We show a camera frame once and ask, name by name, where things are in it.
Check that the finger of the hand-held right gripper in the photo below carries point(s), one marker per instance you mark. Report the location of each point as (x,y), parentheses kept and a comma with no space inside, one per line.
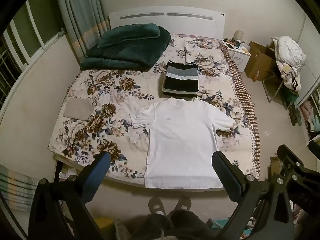
(297,172)
(315,146)

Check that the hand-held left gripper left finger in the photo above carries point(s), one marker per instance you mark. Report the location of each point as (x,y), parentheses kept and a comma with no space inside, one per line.
(96,172)

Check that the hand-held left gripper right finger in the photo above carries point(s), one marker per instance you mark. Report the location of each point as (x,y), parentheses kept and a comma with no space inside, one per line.
(226,175)

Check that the white T-shirt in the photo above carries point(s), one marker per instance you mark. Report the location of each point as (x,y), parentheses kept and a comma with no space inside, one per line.
(180,142)

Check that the shelf with folded clothes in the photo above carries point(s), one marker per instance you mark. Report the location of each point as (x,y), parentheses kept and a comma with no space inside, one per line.
(312,115)

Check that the small brown box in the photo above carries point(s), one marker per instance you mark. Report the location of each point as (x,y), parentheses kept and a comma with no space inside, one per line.
(273,167)

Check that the person's right shoe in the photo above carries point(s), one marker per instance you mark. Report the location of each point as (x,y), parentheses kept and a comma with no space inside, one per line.
(182,203)

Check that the person's shoe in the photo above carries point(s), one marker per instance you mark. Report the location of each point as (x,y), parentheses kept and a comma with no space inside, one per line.
(156,206)
(182,203)

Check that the yellow box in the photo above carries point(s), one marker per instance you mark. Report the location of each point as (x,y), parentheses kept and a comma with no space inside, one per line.
(105,227)

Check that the folded beige cloth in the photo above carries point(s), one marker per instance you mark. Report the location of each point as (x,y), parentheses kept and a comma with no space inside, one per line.
(77,108)

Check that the person's left shoe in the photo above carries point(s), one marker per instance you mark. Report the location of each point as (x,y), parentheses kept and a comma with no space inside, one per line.
(156,206)

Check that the black white patterned garment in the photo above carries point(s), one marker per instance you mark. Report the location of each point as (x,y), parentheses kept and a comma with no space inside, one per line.
(293,78)

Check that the floral bed blanket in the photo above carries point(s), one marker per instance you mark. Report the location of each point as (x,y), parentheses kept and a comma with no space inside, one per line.
(112,100)

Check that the metal folding chair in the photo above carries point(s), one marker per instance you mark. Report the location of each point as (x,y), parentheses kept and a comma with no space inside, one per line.
(272,82)

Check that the green striped folded cloth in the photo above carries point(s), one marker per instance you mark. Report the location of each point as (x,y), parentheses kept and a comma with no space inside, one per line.
(17,187)

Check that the small orange bottle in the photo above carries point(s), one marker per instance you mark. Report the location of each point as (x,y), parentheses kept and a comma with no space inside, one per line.
(255,76)

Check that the white padded jacket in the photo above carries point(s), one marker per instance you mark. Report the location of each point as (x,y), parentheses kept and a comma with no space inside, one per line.
(291,51)

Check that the brown cardboard box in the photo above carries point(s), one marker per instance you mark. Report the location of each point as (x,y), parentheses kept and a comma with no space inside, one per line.
(260,62)

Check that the folded black grey striped sweater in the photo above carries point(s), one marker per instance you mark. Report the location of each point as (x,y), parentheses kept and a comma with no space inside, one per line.
(180,80)

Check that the white nightstand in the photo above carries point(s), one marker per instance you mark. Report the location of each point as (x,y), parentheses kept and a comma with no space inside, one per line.
(240,57)

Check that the dark green quilt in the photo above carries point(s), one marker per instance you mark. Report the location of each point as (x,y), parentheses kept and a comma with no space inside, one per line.
(130,55)

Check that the dark mug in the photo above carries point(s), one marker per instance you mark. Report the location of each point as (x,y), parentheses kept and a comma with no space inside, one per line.
(239,44)

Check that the dark green pillow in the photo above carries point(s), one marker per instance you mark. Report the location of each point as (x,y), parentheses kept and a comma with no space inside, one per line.
(130,33)

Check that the white bed headboard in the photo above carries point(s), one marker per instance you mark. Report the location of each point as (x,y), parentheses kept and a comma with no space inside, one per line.
(190,27)

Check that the green striped curtain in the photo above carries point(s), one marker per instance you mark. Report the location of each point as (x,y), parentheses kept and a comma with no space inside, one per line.
(80,17)

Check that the white framed window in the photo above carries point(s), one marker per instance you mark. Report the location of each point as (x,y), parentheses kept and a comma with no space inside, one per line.
(32,27)

